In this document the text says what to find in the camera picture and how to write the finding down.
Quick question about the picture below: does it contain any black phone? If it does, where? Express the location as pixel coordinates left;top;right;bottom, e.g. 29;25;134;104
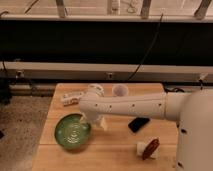
128;117;150;133

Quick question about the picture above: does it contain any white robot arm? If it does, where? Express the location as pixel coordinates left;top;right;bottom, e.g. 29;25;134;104
79;84;213;171

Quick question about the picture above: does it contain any black hanging cable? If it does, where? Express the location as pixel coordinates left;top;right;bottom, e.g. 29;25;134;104
123;13;165;83

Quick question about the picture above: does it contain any green ceramic bowl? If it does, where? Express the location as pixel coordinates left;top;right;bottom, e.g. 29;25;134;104
54;113;91;150

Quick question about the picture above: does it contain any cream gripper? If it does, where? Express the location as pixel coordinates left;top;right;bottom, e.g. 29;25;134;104
80;114;107;131

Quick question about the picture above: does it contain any white plastic bottle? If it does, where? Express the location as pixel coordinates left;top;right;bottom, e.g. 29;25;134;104
61;91;84;106

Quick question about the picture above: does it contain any brown red brush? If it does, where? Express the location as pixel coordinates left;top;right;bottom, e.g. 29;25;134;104
142;138;160;160

